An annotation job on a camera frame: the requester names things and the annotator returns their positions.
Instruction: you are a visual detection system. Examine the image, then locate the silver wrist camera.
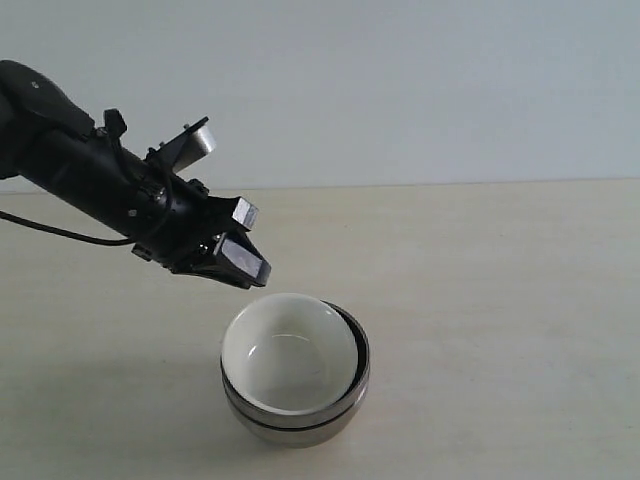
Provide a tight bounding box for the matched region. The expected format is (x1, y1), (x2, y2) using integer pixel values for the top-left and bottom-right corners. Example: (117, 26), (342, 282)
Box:
(158, 116), (216, 173)

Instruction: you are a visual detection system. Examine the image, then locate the black cable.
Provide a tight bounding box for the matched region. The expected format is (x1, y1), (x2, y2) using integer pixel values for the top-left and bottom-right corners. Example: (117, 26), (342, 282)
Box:
(0, 107), (174, 248)

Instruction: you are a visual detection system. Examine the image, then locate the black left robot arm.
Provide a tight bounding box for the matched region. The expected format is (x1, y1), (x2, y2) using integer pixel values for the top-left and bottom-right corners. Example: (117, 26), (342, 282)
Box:
(1, 60), (271, 289)

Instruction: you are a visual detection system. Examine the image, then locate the ribbed stainless steel bowl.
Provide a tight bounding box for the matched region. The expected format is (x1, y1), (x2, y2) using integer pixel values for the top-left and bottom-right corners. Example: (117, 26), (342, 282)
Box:
(220, 300), (371, 429)

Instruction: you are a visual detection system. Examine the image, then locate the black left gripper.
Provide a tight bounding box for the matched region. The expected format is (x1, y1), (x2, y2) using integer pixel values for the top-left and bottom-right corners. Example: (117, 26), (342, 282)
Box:
(132, 181), (271, 290)

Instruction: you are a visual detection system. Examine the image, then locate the white ceramic bowl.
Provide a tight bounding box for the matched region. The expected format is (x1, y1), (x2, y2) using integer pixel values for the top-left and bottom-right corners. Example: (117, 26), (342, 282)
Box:
(221, 293), (358, 416)

